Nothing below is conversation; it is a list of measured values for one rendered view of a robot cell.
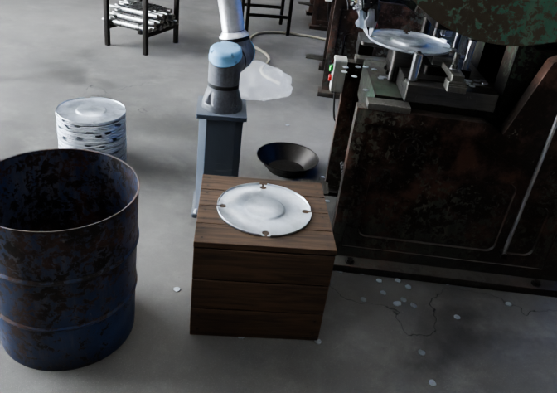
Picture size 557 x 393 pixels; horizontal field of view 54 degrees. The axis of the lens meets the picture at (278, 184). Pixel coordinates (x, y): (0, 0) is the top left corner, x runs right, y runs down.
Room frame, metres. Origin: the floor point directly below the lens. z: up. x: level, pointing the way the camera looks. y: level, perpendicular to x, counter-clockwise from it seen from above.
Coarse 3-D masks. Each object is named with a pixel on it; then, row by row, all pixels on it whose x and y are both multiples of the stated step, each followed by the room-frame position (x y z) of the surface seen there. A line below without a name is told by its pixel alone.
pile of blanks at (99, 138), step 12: (60, 120) 2.08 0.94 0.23; (120, 120) 2.15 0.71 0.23; (60, 132) 2.09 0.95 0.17; (72, 132) 2.06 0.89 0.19; (84, 132) 2.05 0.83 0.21; (96, 132) 2.06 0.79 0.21; (108, 132) 2.11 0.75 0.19; (120, 132) 2.15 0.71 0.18; (60, 144) 2.09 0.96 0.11; (72, 144) 2.05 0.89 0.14; (84, 144) 2.05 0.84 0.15; (96, 144) 2.06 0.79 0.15; (108, 144) 2.09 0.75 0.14; (120, 144) 2.15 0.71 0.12; (120, 156) 2.15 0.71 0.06
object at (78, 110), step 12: (60, 108) 2.17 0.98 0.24; (72, 108) 2.19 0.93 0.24; (84, 108) 2.19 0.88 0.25; (96, 108) 2.21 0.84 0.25; (108, 108) 2.24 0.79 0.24; (120, 108) 2.26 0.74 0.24; (72, 120) 2.07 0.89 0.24; (84, 120) 2.08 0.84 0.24; (96, 120) 2.10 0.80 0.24; (108, 120) 2.11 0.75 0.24
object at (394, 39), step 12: (384, 36) 1.97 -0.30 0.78; (396, 36) 1.97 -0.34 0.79; (408, 36) 1.99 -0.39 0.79; (420, 36) 2.04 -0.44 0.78; (432, 36) 2.05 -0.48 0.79; (396, 48) 1.81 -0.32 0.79; (408, 48) 1.86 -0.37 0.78; (420, 48) 1.88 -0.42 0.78; (432, 48) 1.90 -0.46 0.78; (444, 48) 1.92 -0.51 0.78
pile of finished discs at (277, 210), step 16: (224, 192) 1.48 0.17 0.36; (240, 192) 1.50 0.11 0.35; (256, 192) 1.51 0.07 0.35; (272, 192) 1.52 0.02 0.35; (288, 192) 1.54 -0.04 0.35; (224, 208) 1.39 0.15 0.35; (240, 208) 1.41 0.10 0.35; (256, 208) 1.41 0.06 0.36; (272, 208) 1.42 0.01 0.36; (288, 208) 1.44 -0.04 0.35; (304, 208) 1.45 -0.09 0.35; (240, 224) 1.32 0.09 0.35; (256, 224) 1.33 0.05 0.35; (272, 224) 1.34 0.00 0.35; (288, 224) 1.36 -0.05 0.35; (304, 224) 1.37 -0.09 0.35
